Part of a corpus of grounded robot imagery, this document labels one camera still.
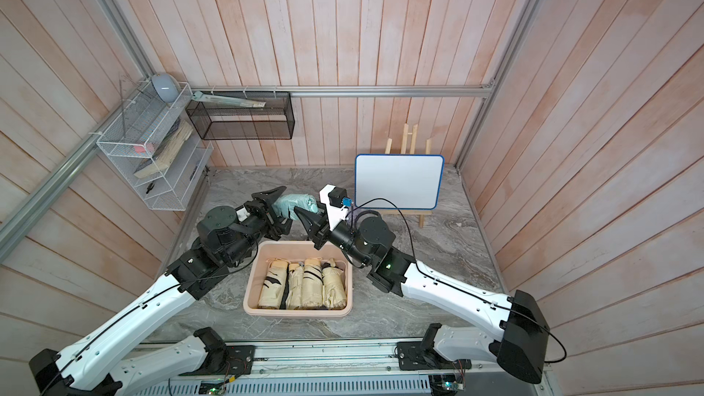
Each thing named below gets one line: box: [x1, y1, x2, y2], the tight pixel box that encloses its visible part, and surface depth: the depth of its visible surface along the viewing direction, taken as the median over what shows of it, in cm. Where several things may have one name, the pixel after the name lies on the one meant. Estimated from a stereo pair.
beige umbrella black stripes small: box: [321, 258, 348, 310], surface depth 80 cm
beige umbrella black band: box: [258, 258, 288, 310], surface depth 81 cm
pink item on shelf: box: [132, 143, 155, 154], surface depth 71 cm
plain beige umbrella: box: [285, 262, 304, 310], surface depth 83 cm
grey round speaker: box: [151, 73, 181, 104], surface depth 85 cm
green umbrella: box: [271, 193, 319, 221], surface depth 61 cm
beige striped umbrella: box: [301, 257, 324, 308], surface depth 81 cm
